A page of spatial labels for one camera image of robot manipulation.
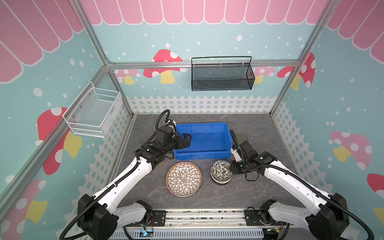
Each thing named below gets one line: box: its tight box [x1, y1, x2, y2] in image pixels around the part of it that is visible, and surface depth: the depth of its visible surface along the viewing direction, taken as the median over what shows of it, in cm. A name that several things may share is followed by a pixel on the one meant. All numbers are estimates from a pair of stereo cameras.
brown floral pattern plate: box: [165, 161, 203, 198], surface depth 87 cm
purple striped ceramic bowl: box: [210, 174, 233, 186], surface depth 80 cm
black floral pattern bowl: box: [210, 160, 233, 185], surface depth 83 cm
